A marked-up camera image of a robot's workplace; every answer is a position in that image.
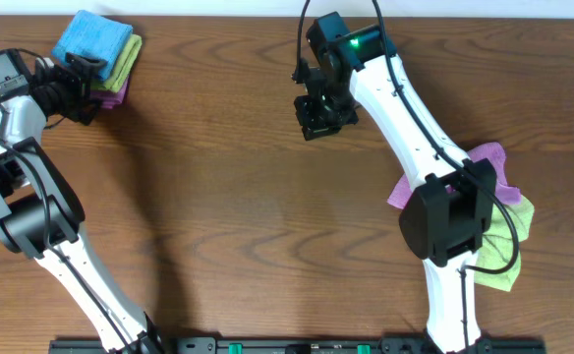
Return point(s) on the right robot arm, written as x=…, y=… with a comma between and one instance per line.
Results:
x=451, y=196

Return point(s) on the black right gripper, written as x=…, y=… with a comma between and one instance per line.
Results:
x=323, y=124

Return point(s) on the folded green cloth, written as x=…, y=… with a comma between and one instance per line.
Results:
x=123, y=66

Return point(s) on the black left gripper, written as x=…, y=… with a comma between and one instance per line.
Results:
x=81, y=87

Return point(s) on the folded purple cloth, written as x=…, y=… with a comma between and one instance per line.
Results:
x=110, y=99

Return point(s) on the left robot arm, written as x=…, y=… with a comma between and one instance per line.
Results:
x=41, y=215

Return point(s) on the blue microfiber cloth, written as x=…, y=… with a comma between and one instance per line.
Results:
x=94, y=37

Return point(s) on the crumpled green cloth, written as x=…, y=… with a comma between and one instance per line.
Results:
x=497, y=247

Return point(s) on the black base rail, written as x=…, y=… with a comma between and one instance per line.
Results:
x=385, y=345

